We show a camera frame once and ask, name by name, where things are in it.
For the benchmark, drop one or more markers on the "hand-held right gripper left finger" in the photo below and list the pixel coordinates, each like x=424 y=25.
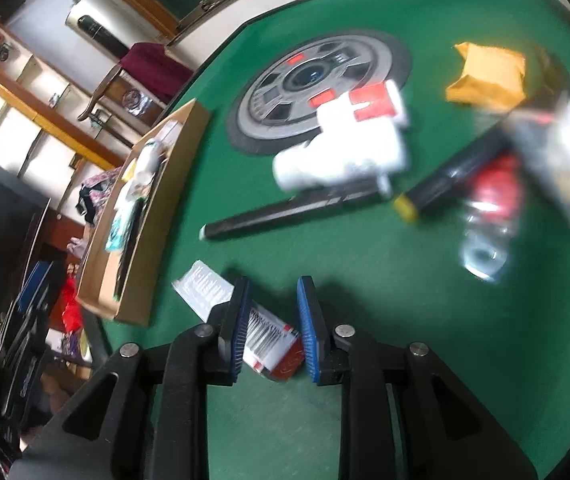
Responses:
x=240 y=330

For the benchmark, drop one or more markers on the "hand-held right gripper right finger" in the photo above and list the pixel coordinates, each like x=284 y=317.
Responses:
x=307 y=325

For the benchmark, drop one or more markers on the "red and white carton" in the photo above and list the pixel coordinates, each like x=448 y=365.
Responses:
x=270 y=345

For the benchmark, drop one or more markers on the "cardboard box tray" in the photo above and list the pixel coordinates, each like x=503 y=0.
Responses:
x=140 y=270

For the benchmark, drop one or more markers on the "blue tissue pack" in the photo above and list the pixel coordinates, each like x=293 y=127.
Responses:
x=117 y=230

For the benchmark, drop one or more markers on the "slim black pen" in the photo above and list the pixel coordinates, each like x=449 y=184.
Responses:
x=285 y=212

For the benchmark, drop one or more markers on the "red plastic bag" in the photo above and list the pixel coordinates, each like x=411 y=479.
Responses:
x=71 y=312

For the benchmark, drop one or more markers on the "white plastic bottle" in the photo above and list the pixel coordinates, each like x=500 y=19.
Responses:
x=340 y=157

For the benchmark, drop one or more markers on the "floral cloth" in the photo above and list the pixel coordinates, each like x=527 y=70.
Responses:
x=97 y=192

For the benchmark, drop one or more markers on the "small grey white box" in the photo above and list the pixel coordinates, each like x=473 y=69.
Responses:
x=167 y=132

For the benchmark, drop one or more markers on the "blue boxes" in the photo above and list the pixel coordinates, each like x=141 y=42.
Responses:
x=30 y=310

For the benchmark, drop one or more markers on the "thick black marker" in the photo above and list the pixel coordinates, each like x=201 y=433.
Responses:
x=460 y=172

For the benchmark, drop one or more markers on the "round grey control panel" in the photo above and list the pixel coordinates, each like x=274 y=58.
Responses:
x=285 y=95

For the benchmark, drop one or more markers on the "white bottle with red label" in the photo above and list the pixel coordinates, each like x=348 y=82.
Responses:
x=375 y=102

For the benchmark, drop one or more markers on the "clear bottle with red label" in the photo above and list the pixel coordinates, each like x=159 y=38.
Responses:
x=495 y=185

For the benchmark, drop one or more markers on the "black television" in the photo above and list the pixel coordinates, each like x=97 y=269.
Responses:
x=0 y=240

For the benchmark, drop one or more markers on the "maroon cloth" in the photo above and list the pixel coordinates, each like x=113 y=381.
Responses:
x=157 y=70

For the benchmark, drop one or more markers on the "wooden chair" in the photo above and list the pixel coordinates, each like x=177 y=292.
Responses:
x=100 y=90

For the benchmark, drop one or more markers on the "clear plastic bag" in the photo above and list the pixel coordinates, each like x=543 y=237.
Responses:
x=560 y=155

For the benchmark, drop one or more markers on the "yellow paper packet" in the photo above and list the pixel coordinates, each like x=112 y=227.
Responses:
x=490 y=77

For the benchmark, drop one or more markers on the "wooden shelf cabinet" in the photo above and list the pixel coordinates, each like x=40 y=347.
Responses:
x=30 y=90

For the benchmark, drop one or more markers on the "white cylindrical water heater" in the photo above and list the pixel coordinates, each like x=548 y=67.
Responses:
x=95 y=22

